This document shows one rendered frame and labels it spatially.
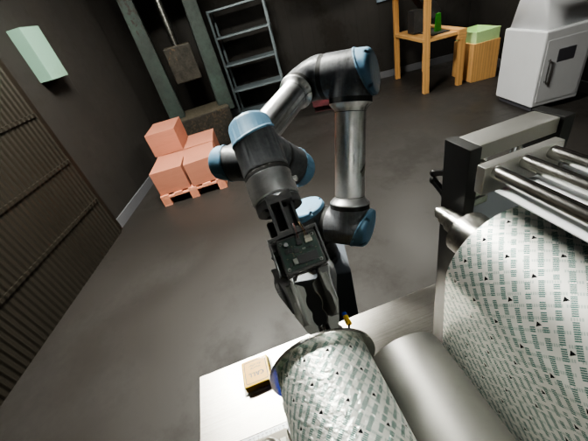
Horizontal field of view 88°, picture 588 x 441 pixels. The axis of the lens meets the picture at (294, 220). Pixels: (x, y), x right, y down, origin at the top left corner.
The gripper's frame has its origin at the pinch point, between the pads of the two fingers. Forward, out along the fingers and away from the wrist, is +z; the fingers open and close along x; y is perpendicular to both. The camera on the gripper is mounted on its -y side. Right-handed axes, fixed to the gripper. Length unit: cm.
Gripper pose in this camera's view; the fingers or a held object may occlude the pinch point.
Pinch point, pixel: (324, 330)
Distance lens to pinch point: 46.7
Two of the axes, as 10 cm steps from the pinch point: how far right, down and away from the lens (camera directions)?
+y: -0.1, -2.7, -9.6
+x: 9.4, -3.3, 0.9
